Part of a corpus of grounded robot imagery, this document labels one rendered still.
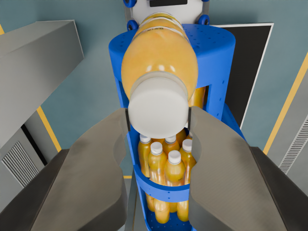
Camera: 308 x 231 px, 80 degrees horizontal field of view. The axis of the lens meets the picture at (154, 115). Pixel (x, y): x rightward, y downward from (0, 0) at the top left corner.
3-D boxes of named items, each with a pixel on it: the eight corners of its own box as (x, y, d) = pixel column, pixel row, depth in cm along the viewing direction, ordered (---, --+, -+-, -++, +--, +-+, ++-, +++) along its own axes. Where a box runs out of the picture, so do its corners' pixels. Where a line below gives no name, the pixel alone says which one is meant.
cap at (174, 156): (166, 156, 59) (166, 152, 58) (176, 152, 60) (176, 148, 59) (172, 165, 56) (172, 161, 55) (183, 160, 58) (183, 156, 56)
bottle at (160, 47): (184, 58, 30) (208, 135, 15) (141, 63, 30) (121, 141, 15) (183, 8, 26) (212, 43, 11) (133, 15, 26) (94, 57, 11)
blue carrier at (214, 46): (144, 193, 106) (145, 252, 83) (114, 28, 54) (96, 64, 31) (194, 188, 106) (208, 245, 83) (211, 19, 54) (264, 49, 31)
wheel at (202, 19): (196, 33, 53) (202, 34, 52) (197, 15, 50) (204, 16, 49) (203, 30, 56) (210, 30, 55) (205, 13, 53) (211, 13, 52)
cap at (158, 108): (187, 119, 14) (189, 135, 13) (136, 123, 14) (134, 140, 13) (185, 71, 12) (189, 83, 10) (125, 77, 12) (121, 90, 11)
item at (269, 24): (183, 155, 229) (184, 165, 217) (193, 21, 139) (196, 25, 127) (226, 155, 227) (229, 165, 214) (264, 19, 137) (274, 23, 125)
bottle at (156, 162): (162, 172, 77) (160, 139, 66) (172, 184, 72) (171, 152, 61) (147, 179, 75) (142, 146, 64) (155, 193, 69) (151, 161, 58)
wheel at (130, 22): (134, 38, 53) (140, 37, 54) (132, 21, 51) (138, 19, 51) (126, 35, 56) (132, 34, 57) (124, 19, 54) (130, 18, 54)
